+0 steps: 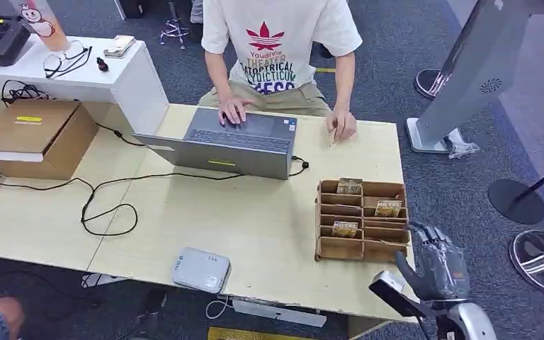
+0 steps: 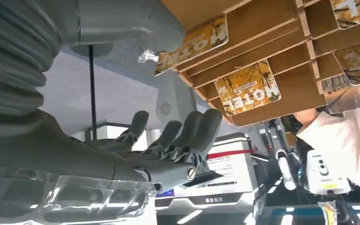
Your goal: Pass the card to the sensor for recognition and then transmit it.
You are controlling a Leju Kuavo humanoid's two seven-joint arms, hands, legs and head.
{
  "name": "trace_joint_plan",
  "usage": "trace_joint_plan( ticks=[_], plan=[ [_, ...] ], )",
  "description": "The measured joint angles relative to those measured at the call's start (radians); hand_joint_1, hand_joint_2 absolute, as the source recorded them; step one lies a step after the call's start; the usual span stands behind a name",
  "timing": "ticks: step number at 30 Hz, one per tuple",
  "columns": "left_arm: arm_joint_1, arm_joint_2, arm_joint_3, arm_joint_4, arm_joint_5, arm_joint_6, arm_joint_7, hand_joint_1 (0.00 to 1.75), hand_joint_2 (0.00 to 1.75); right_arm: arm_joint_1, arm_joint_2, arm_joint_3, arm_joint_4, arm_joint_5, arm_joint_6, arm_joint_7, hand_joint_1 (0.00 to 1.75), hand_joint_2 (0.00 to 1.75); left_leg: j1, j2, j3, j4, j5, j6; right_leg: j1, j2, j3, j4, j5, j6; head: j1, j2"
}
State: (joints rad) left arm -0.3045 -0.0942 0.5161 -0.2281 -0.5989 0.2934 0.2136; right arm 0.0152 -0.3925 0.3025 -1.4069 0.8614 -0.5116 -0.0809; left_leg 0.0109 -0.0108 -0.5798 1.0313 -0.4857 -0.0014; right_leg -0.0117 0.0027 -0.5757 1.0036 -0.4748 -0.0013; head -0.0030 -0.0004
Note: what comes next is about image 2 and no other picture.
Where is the clear plastic guard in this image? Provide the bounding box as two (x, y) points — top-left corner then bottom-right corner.
(0, 165), (158, 225)

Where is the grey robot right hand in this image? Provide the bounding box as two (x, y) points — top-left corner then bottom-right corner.
(0, 0), (223, 194)

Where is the white device yellow label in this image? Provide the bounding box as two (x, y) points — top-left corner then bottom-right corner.
(305, 150), (352, 196)

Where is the black stanchion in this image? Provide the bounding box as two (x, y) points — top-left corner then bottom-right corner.
(70, 43), (115, 142)

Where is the white case red stripe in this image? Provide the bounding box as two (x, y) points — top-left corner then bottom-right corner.
(207, 133), (259, 195)

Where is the black and white machine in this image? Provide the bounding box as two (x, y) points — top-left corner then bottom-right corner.
(155, 186), (263, 217)

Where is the crumpled plastic wrap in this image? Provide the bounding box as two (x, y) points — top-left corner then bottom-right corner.
(137, 46), (161, 64)

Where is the wooden card box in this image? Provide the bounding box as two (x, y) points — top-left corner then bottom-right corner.
(159, 0), (360, 127)

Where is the grey standing panel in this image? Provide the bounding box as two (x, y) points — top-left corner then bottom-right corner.
(153, 69), (201, 131)

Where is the silver metal tube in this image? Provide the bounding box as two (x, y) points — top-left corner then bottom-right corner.
(264, 119), (298, 191)

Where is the grey printed key card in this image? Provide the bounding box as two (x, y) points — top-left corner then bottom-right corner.
(319, 74), (360, 114)

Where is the person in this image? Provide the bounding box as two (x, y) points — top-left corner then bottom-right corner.
(292, 104), (360, 195)

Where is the yellow packet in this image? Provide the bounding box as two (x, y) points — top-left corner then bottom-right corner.
(317, 201), (338, 225)

